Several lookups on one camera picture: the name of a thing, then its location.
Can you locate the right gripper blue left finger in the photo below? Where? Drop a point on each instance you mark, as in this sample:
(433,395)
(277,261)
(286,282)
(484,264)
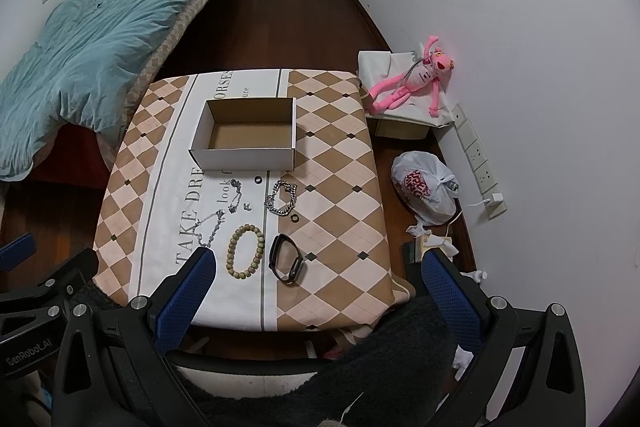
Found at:
(169,311)

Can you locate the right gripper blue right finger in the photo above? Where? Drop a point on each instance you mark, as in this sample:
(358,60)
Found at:
(471,315)

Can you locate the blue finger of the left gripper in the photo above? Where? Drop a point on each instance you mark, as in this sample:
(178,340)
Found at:
(65,282)
(14,253)

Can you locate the black fitness band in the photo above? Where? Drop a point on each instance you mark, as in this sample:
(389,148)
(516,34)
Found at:
(285,260)

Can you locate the crumpled white tissue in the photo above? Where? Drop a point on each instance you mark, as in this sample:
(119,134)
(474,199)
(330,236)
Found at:
(426,240)

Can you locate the white printed plastic bag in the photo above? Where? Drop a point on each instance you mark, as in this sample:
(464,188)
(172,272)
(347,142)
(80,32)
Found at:
(426,185)

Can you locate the brown checkered tablecloth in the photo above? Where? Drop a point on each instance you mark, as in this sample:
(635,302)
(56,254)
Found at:
(159,207)

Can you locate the white cardboard box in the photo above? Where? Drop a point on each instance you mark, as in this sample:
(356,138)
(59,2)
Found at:
(246,135)

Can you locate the cardboard box under cloth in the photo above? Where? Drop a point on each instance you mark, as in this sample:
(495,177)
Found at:
(400,130)

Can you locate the blue duvet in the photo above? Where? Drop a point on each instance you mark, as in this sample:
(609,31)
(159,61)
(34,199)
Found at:
(79,71)

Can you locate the pink panther plush toy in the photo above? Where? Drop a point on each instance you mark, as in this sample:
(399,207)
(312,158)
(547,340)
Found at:
(432,69)

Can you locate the white cloth on box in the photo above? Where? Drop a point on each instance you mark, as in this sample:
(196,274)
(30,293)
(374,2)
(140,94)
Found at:
(374,66)

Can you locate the bed with patterned mattress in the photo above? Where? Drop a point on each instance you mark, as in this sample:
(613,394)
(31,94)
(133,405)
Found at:
(149,72)

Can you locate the white charger with cable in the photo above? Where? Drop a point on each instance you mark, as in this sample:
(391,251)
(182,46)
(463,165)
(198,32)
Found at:
(493,199)

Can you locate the white wall socket strip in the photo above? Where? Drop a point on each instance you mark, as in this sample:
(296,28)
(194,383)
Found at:
(473,149)

